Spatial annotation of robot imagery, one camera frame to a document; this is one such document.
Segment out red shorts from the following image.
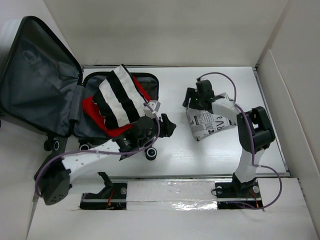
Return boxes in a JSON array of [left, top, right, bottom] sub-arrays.
[[82, 77, 151, 137]]

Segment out newspaper print cloth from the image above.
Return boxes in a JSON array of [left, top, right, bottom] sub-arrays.
[[185, 107, 237, 142]]

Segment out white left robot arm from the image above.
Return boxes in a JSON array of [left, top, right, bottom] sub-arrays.
[[34, 113, 177, 206]]

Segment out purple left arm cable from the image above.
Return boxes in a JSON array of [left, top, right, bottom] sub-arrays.
[[33, 102, 161, 201]]

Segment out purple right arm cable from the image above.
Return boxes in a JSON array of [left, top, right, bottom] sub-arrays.
[[196, 71, 284, 210]]

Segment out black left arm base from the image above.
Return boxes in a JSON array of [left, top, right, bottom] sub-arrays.
[[79, 172, 128, 211]]

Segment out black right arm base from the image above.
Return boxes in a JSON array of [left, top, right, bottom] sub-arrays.
[[211, 180, 263, 210]]

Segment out black white striped towel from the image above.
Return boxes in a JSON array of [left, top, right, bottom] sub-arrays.
[[92, 64, 149, 130]]

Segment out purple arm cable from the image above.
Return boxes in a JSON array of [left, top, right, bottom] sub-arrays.
[[196, 71, 284, 210], [33, 102, 161, 201]]

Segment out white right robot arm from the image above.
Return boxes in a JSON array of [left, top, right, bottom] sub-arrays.
[[182, 80, 276, 197]]

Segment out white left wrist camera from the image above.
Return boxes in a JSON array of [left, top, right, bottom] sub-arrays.
[[143, 100, 161, 119]]

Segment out open black suitcase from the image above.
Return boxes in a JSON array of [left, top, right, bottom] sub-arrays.
[[0, 16, 159, 160]]

